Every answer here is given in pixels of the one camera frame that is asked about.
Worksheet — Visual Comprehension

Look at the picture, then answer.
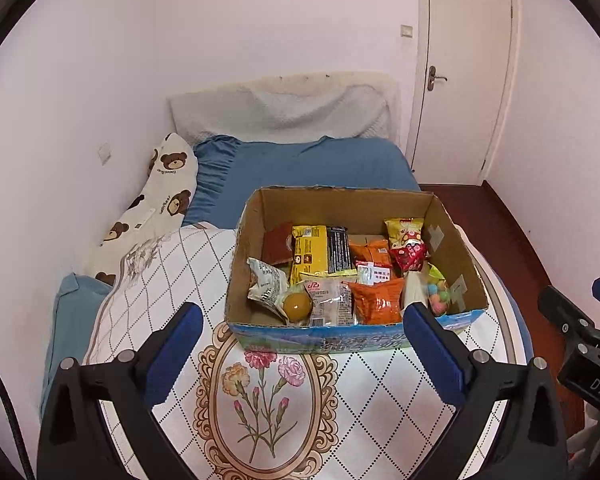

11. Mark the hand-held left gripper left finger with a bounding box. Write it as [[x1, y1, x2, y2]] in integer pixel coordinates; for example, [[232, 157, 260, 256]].
[[36, 301, 204, 480]]

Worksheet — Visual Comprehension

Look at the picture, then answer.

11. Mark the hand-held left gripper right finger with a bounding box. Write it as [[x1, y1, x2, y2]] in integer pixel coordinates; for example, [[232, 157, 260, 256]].
[[401, 301, 570, 480]]

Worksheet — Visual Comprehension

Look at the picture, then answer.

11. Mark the red white spicy strip packet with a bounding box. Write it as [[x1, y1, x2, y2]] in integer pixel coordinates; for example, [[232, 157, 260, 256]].
[[356, 261, 395, 287]]

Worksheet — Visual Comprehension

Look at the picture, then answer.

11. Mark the blue printed cardboard box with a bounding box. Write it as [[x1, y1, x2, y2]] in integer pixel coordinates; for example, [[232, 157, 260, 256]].
[[224, 186, 490, 356]]

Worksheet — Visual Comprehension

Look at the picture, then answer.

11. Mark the colourful candy bag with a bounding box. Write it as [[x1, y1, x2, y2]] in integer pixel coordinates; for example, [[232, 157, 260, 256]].
[[426, 280, 452, 317]]

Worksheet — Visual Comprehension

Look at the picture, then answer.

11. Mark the cream snack packet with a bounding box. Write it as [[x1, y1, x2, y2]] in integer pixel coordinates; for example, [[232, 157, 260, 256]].
[[404, 270, 429, 311]]

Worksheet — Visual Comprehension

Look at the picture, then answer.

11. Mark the round table with patterned cloth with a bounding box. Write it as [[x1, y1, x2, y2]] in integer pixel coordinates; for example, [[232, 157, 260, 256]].
[[82, 224, 520, 480]]

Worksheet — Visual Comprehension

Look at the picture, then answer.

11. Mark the orange snack packet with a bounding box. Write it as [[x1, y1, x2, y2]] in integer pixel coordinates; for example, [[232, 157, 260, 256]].
[[348, 240, 393, 266], [349, 277, 406, 327]]

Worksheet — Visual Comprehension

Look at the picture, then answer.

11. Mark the red snack packet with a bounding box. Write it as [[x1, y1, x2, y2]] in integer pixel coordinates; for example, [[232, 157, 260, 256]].
[[390, 239, 427, 273]]

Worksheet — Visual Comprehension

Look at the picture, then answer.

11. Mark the blue cushion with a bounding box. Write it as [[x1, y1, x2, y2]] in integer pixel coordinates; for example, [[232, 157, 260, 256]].
[[40, 272, 114, 417]]

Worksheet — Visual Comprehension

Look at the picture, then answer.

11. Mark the white grey snack packet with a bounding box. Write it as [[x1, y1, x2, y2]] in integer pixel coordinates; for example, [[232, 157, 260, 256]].
[[246, 257, 291, 322]]

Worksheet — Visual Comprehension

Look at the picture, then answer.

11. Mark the clear cake packet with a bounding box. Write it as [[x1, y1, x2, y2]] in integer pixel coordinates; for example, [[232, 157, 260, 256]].
[[299, 277, 357, 328]]

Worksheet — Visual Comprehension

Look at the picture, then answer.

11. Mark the black snack packet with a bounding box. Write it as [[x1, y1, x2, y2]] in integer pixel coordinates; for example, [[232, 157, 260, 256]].
[[326, 226, 354, 276]]

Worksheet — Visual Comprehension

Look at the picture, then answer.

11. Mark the brown snack packet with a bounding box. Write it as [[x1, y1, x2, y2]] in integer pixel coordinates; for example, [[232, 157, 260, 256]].
[[262, 222, 295, 266]]

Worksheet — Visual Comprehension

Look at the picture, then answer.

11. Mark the bear print pillow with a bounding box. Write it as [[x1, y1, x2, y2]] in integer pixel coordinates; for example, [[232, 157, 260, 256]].
[[87, 132, 201, 287]]

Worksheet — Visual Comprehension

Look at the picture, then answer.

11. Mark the yellow packet with barcode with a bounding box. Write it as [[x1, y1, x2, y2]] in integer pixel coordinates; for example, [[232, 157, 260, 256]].
[[290, 225, 331, 285]]

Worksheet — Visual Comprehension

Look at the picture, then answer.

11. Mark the bed with blue sheet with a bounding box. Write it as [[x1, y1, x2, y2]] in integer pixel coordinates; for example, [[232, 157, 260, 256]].
[[180, 134, 422, 228]]

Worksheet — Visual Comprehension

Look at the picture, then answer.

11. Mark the white door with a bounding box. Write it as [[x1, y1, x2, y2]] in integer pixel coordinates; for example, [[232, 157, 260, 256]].
[[416, 0, 520, 187]]

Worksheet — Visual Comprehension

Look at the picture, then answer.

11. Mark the white padded headboard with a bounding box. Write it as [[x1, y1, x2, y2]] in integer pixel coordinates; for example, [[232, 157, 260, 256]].
[[167, 72, 400, 144]]

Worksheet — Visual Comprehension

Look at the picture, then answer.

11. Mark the black cable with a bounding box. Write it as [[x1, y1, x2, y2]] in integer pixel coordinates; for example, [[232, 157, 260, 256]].
[[0, 339, 36, 480]]

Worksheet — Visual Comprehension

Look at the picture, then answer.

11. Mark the metal door handle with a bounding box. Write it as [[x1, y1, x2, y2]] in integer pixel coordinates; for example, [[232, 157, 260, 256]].
[[427, 65, 449, 92]]

